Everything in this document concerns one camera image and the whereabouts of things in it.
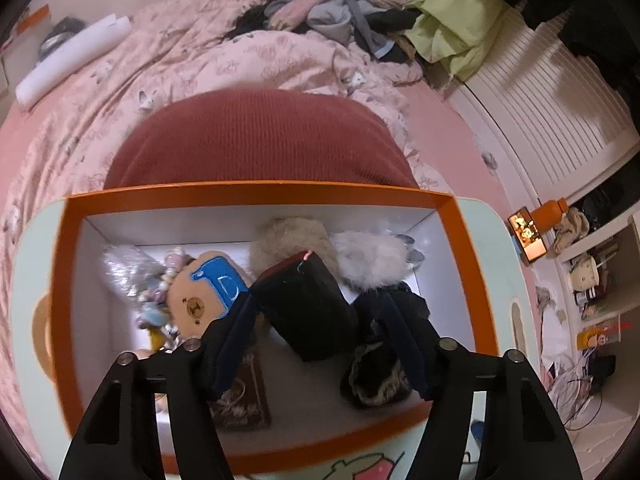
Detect light green garment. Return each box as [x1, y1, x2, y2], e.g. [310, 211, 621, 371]
[404, 0, 521, 83]

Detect white louvered door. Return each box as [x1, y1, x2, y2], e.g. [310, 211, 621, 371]
[450, 7, 640, 211]

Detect grey blue garment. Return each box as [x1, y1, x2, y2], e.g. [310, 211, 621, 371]
[305, 0, 398, 58]

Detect white shelf unit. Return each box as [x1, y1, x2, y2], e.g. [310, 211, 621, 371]
[550, 180, 640, 351]

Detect yellow box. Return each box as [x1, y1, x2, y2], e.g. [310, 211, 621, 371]
[576, 329, 608, 352]

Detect mint green lap table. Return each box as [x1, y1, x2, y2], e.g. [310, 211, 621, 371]
[7, 195, 538, 480]

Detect black lace-trimmed cloth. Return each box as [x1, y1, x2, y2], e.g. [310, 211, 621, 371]
[340, 280, 441, 408]

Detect white paper roll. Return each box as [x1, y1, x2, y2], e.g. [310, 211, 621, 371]
[15, 14, 133, 110]

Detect dark grey bag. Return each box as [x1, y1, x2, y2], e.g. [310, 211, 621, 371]
[39, 16, 87, 56]

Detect pastel bead string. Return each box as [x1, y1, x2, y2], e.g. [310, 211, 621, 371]
[135, 246, 198, 351]

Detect lit phone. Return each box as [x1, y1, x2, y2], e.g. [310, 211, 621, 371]
[507, 207, 548, 265]

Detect black pouch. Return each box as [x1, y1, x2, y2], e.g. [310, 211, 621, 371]
[250, 250, 360, 363]

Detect black bag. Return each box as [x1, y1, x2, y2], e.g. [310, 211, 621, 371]
[577, 185, 628, 223]

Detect bear plush with blue hat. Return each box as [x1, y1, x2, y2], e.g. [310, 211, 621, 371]
[167, 252, 256, 356]

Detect black garment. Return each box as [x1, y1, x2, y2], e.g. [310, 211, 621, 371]
[225, 0, 296, 41]

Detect red corduroy cushion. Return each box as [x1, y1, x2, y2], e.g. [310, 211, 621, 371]
[105, 89, 418, 196]

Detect white mug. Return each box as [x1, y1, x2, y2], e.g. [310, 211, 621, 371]
[570, 256, 601, 292]

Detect orange and white box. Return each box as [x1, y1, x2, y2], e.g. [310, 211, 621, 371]
[10, 4, 53, 36]

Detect white fur pom-pom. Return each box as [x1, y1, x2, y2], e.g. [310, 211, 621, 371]
[331, 230, 416, 292]

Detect orange bottle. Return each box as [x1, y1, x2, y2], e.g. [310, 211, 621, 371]
[530, 199, 569, 235]

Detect tangle of cables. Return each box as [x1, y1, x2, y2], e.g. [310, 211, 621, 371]
[545, 347, 618, 431]

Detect orange cardboard box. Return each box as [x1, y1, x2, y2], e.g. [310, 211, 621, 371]
[50, 185, 501, 476]

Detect brown patterned booklet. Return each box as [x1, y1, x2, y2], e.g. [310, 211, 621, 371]
[207, 350, 272, 431]

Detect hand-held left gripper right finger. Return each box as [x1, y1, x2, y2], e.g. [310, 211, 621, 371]
[382, 292, 585, 480]

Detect beige fur pom-pom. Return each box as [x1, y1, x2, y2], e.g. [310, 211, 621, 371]
[248, 216, 341, 281]

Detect beige cloth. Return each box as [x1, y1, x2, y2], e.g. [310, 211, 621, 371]
[552, 208, 591, 253]

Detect pink floral blanket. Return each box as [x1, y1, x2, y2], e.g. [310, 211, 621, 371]
[0, 0, 446, 461]

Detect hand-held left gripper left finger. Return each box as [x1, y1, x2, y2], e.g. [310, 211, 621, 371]
[59, 290, 261, 480]

